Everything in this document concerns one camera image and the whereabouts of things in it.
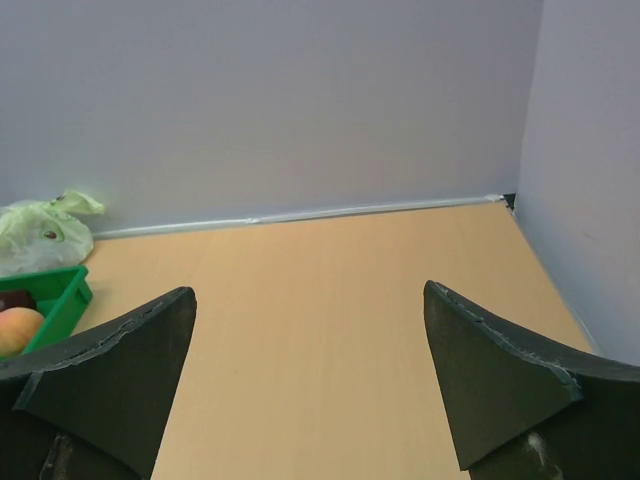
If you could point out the dark red apple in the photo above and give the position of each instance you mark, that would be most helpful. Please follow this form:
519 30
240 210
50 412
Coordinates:
17 299

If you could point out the light green plastic bag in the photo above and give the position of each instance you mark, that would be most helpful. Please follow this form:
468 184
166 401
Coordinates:
38 236

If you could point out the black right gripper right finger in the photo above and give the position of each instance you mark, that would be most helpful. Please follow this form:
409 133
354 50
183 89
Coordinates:
522 406

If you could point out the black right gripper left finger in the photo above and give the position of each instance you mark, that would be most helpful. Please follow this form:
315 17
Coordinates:
96 405

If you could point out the peach fruit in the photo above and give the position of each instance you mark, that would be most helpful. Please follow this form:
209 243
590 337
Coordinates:
18 327

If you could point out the green plastic tray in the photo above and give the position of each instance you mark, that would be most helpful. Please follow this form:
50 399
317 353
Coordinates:
61 295

